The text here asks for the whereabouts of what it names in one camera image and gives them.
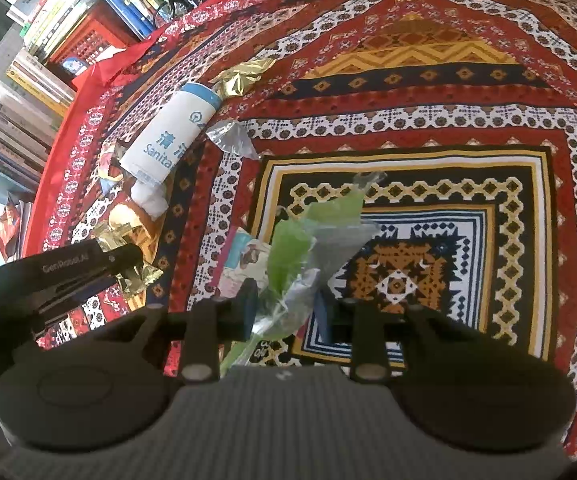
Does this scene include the red patterned tablecloth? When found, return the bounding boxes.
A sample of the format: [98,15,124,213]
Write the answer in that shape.
[21,0,577,461]

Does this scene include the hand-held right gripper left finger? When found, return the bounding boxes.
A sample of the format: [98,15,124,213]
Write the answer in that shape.
[101,277,260,384]

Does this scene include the red blue snack wrapper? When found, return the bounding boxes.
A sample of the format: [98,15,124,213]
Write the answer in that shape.
[94,141,132,192]

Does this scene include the red snack bag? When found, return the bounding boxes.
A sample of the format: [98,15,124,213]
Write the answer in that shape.
[0,200,33,263]

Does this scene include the red plastic crate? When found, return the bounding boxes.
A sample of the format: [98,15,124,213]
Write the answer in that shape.
[46,0,139,78]

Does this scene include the green clear plastic wrapper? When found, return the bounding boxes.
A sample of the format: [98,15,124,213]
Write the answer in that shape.
[221,170,388,378]

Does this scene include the white tissue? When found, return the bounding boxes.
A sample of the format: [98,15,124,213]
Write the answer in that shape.
[131,180,170,221]

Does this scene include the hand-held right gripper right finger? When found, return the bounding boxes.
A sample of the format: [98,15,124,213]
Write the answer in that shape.
[312,292,474,382]

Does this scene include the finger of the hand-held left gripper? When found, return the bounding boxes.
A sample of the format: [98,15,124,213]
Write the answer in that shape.
[37,267,145,322]

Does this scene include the orange brown snack wrapper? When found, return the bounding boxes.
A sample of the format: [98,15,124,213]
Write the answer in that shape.
[107,201,162,256]

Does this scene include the gold foil wrapper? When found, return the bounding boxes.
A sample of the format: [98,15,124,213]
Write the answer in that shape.
[91,225,164,301]

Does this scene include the pink teal snack packet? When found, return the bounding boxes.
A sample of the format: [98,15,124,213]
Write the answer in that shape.
[214,226,272,301]

